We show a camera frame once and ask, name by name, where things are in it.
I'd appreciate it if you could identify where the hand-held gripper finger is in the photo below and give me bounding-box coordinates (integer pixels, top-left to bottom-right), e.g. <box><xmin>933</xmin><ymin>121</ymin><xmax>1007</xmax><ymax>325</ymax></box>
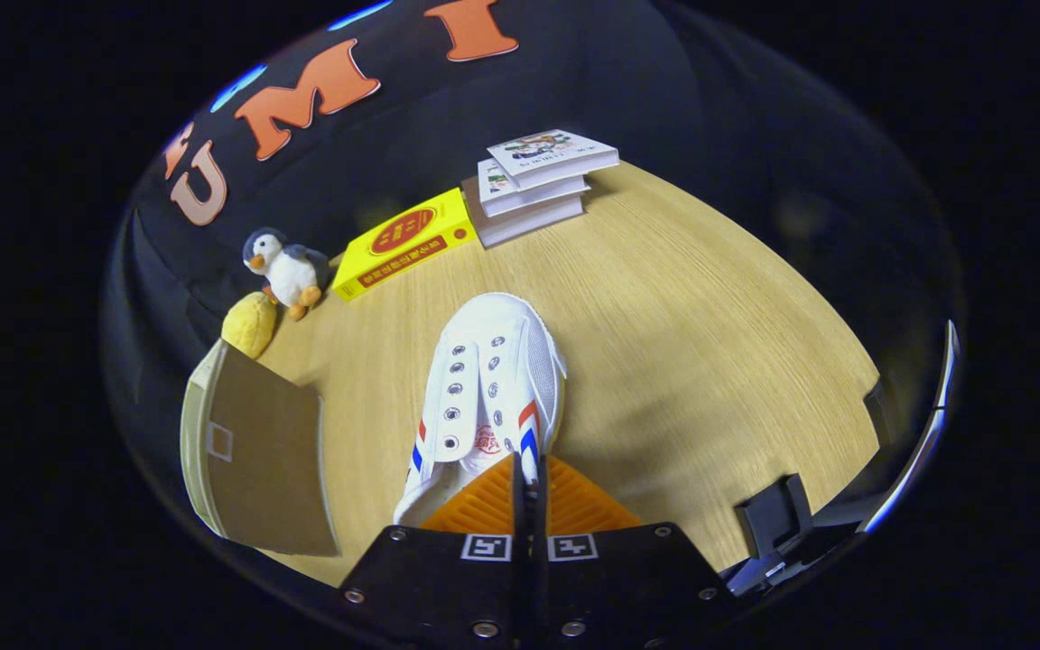
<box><xmin>339</xmin><ymin>451</ymin><xmax>536</xmax><ymax>646</ymax></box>
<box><xmin>534</xmin><ymin>454</ymin><xmax>742</xmax><ymax>646</ymax></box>

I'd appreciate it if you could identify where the white shoe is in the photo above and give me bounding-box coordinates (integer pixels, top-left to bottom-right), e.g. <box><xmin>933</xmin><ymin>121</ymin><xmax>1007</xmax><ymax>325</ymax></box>
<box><xmin>392</xmin><ymin>292</ymin><xmax>569</xmax><ymax>529</ymax></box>

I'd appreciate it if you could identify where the brown cover book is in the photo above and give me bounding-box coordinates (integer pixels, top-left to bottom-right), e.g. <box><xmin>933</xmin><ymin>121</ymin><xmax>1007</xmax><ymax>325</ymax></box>
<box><xmin>461</xmin><ymin>176</ymin><xmax>586</xmax><ymax>249</ymax></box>

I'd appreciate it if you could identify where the yellow book with red label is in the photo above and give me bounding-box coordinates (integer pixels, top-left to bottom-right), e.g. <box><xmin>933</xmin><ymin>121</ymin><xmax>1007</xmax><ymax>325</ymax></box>
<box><xmin>332</xmin><ymin>188</ymin><xmax>478</xmax><ymax>302</ymax></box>

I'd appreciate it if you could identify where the white illustrated book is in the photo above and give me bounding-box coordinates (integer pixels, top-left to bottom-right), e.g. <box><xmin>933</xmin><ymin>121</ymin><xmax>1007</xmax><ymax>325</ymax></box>
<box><xmin>477</xmin><ymin>158</ymin><xmax>591</xmax><ymax>218</ymax></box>
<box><xmin>487</xmin><ymin>129</ymin><xmax>620</xmax><ymax>190</ymax></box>

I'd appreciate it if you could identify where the yellow plush ball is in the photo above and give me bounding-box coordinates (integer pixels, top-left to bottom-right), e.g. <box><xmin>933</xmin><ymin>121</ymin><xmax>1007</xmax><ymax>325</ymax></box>
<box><xmin>220</xmin><ymin>291</ymin><xmax>278</xmax><ymax>360</ymax></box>

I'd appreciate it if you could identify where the penguin plush toy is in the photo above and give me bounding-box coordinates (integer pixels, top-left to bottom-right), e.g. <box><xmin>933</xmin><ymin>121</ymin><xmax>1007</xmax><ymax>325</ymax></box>
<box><xmin>242</xmin><ymin>227</ymin><xmax>333</xmax><ymax>321</ymax></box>

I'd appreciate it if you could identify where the black bracket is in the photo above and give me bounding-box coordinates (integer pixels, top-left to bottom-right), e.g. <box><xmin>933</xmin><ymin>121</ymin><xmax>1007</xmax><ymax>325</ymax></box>
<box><xmin>720</xmin><ymin>473</ymin><xmax>864</xmax><ymax>597</ymax></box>

